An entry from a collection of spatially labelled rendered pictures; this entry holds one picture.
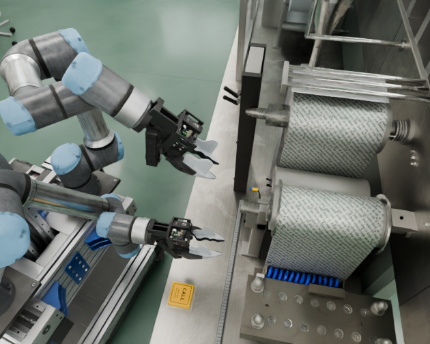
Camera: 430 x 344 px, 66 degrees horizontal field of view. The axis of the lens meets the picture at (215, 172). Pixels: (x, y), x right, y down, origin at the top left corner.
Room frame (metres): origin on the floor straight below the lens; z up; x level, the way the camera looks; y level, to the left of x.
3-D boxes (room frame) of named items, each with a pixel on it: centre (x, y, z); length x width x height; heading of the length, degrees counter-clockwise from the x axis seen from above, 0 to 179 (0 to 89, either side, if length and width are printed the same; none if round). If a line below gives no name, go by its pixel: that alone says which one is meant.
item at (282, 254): (0.36, -0.26, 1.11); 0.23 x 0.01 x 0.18; 79
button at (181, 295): (0.33, 0.11, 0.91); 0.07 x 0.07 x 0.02; 79
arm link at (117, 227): (0.47, 0.28, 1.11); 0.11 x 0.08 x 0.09; 79
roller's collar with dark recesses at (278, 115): (0.70, -0.18, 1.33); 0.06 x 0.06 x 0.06; 79
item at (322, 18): (1.13, -0.39, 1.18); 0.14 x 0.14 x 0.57
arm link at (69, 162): (0.81, 0.55, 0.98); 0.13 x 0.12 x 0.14; 122
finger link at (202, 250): (0.39, 0.03, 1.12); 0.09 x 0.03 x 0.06; 70
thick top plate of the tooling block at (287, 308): (0.24, -0.28, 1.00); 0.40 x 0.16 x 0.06; 79
